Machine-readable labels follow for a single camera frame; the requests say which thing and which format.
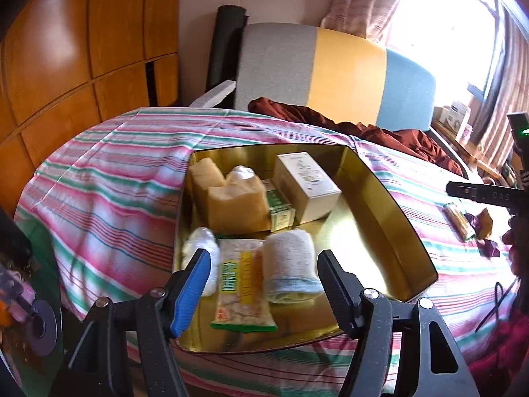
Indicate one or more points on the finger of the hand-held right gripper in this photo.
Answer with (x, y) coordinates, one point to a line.
(465, 191)

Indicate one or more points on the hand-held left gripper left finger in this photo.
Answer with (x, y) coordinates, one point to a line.
(192, 289)

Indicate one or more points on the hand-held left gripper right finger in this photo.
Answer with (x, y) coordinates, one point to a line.
(334, 289)

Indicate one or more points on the yellow green snack packet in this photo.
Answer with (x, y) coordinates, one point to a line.
(458, 221)
(239, 293)

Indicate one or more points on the translucent plastic cap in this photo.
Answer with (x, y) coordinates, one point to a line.
(240, 173)
(200, 242)

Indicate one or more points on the pale cloth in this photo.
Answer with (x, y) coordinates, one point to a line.
(289, 260)

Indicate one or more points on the gold metal tin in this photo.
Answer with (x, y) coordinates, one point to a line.
(363, 231)

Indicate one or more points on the large yellow sponge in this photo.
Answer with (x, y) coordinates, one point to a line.
(235, 206)

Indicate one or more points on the green white box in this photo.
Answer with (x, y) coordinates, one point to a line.
(281, 211)

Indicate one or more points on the white cardboard box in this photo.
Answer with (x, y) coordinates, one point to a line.
(308, 186)

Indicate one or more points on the person's right hand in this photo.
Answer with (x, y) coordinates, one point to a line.
(514, 242)

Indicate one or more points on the small purple snack packet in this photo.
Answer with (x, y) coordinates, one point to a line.
(471, 220)

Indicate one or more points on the wooden shelf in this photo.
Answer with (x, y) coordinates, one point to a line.
(483, 167)

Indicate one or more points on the purple white box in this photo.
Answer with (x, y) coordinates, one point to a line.
(464, 133)

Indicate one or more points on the striped curtain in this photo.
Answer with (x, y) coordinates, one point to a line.
(496, 111)

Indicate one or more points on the large purple snack packet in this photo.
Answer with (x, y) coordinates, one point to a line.
(491, 249)

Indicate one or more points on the white printed box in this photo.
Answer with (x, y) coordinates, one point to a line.
(454, 115)

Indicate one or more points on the maroon cloth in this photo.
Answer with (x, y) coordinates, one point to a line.
(392, 140)

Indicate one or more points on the striped tablecloth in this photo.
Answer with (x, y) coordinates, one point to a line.
(103, 173)

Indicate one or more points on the grey round disc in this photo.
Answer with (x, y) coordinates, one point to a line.
(45, 331)

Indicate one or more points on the window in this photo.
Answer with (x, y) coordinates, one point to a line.
(446, 29)

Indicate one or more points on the blue yellow grey chair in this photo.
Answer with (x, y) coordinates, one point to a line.
(351, 70)

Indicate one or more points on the pink plastic item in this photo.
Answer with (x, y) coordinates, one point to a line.
(20, 297)

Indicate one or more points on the red patterned cloth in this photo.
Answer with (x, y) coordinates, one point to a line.
(504, 359)

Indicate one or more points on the beige curtain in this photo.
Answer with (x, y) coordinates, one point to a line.
(359, 0)

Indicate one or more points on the black rolled mat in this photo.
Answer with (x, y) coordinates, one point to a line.
(225, 41)

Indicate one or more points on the wooden wardrobe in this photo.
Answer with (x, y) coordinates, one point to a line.
(62, 49)

